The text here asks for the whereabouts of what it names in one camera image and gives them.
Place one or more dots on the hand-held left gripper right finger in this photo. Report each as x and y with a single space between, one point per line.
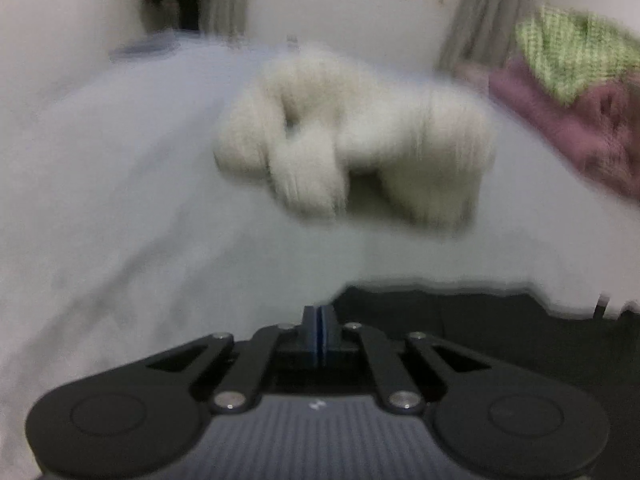
326 340

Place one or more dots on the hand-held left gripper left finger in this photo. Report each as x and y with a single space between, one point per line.
312 340

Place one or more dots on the black t-shirt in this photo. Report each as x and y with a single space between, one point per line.
500 325

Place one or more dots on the white plush dog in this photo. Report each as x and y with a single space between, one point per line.
375 125

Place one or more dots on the grey bed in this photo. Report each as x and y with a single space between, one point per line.
125 185

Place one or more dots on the pink rolled quilt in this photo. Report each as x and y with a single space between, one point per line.
590 135

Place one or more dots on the dark tablet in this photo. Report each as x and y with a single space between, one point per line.
142 49

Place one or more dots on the grey patterned curtain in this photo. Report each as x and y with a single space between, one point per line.
485 10
227 0

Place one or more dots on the green checkered garment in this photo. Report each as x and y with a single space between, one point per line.
575 50

